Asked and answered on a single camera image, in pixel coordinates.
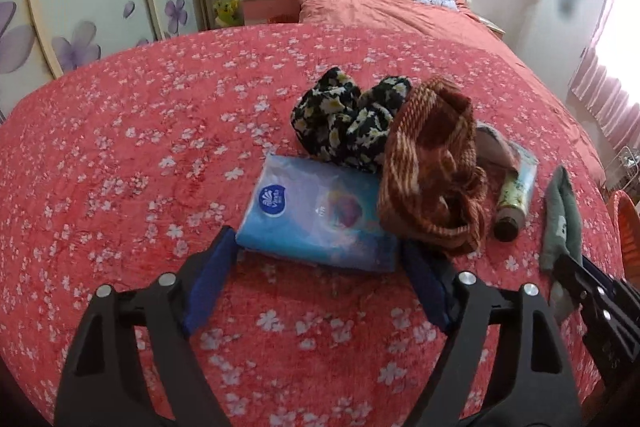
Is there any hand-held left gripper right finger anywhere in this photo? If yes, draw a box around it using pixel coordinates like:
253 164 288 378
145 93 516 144
400 239 583 427

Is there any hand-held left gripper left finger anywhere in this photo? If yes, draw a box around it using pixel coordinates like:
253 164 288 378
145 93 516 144
52 227 236 427

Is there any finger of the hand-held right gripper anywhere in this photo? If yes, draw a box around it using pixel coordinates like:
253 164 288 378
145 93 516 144
582 304 640 388
552 253 640 323

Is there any orange plastic laundry basket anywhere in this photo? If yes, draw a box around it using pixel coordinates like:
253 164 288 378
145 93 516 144
605 189 640 288

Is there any grey green cloth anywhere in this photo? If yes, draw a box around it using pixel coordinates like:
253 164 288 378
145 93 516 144
539 165 583 323

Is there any blue tissue pack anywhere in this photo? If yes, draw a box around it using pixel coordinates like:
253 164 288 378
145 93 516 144
235 153 401 273

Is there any floral hand cream tube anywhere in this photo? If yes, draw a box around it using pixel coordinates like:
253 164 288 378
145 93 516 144
492 144 540 242

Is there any brown striped scarf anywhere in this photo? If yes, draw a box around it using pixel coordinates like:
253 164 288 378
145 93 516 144
377 77 488 258

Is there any pale grey pink cloth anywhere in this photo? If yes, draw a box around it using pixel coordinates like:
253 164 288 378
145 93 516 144
472 121 521 170

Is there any black floral cloth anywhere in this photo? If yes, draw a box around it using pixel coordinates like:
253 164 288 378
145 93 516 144
290 67 413 172

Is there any red floral tablecloth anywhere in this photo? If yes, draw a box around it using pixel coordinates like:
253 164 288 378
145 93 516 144
0 24 626 427

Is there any pink curtain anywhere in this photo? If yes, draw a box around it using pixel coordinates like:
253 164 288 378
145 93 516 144
570 0 640 148

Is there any yellow green plush toy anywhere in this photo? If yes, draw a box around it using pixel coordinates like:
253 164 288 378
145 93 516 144
212 0 241 28

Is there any coral pink duvet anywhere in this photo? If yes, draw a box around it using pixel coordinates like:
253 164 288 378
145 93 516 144
296 0 531 68

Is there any white wire cart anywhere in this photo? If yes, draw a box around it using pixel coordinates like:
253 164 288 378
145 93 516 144
607 147 640 198

